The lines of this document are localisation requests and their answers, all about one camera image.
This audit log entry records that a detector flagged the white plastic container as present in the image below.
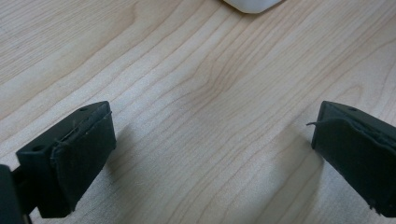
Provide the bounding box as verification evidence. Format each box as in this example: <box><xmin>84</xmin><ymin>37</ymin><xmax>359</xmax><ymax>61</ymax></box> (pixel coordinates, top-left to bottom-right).
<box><xmin>222</xmin><ymin>0</ymin><xmax>283</xmax><ymax>15</ymax></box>

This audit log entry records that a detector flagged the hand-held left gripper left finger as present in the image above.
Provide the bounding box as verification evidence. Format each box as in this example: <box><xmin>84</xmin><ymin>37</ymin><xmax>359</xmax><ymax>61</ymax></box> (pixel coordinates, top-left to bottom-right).
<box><xmin>15</xmin><ymin>100</ymin><xmax>118</xmax><ymax>219</ymax></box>

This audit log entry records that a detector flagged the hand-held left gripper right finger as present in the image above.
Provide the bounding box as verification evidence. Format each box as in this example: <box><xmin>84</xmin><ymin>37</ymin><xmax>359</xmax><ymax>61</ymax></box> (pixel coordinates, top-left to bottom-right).
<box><xmin>306</xmin><ymin>100</ymin><xmax>396</xmax><ymax>218</ymax></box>

